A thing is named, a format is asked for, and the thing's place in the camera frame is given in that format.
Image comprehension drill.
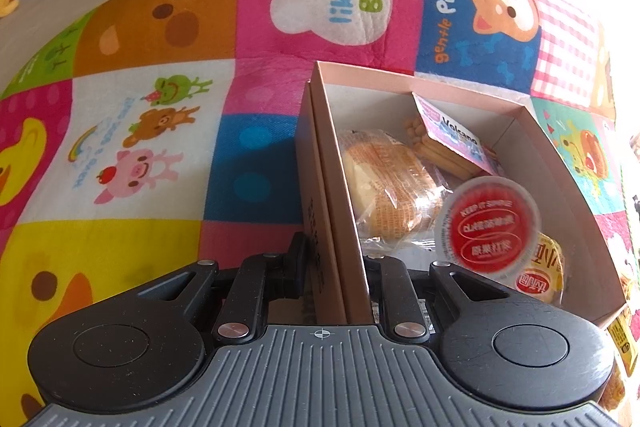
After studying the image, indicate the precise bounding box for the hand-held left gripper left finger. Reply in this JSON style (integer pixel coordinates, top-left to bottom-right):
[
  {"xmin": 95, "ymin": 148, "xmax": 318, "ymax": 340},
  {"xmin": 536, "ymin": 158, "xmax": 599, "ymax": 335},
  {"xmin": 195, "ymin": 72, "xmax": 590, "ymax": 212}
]
[{"xmin": 120, "ymin": 232, "xmax": 309, "ymax": 342}]

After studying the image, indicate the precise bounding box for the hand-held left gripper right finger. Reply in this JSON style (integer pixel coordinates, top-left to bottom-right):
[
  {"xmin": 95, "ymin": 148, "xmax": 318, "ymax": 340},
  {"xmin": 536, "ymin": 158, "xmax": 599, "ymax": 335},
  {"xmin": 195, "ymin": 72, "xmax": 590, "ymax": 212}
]
[{"xmin": 364, "ymin": 256, "xmax": 532, "ymax": 342}]

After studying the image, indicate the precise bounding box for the pink cardboard box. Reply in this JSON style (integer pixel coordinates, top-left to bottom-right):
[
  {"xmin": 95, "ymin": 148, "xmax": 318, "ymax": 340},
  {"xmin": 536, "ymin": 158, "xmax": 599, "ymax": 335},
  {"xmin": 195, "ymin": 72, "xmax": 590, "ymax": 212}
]
[{"xmin": 295, "ymin": 61, "xmax": 628, "ymax": 328}]

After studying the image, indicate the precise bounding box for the red lid jelly cup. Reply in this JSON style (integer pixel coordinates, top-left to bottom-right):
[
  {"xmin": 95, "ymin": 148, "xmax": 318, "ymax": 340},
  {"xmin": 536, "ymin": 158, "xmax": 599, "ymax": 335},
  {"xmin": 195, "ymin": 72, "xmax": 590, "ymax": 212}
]
[{"xmin": 434, "ymin": 177, "xmax": 544, "ymax": 281}]

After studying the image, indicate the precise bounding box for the round bread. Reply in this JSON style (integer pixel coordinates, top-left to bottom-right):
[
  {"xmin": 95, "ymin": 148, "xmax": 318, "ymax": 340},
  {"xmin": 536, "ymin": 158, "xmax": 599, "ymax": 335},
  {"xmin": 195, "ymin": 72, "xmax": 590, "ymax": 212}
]
[{"xmin": 340, "ymin": 129, "xmax": 452, "ymax": 254}]

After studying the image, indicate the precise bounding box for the yellow snack packet red label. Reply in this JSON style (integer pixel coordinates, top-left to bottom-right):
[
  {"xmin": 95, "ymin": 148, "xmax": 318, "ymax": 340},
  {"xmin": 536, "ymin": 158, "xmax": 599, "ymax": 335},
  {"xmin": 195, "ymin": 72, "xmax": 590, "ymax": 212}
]
[{"xmin": 505, "ymin": 231, "xmax": 567, "ymax": 306}]

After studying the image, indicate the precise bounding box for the biscuit sticks packet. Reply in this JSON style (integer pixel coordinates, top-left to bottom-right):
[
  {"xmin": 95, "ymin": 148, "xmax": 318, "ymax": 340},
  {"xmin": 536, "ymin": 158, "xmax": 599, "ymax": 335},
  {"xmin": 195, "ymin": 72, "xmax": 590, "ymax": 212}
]
[{"xmin": 402, "ymin": 93, "xmax": 507, "ymax": 180}]

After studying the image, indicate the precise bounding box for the colourful cartoon play mat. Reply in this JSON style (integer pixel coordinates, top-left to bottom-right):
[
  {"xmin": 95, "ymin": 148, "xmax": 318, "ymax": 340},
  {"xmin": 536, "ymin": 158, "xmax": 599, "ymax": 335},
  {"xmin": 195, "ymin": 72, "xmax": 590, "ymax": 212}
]
[{"xmin": 0, "ymin": 0, "xmax": 640, "ymax": 427}]

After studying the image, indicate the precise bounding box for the long green yellow snack packet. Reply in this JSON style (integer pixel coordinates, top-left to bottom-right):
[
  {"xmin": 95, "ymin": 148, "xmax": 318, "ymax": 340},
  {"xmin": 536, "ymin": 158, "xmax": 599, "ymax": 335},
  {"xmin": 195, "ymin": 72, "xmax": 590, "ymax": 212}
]
[{"xmin": 606, "ymin": 307, "xmax": 640, "ymax": 365}]

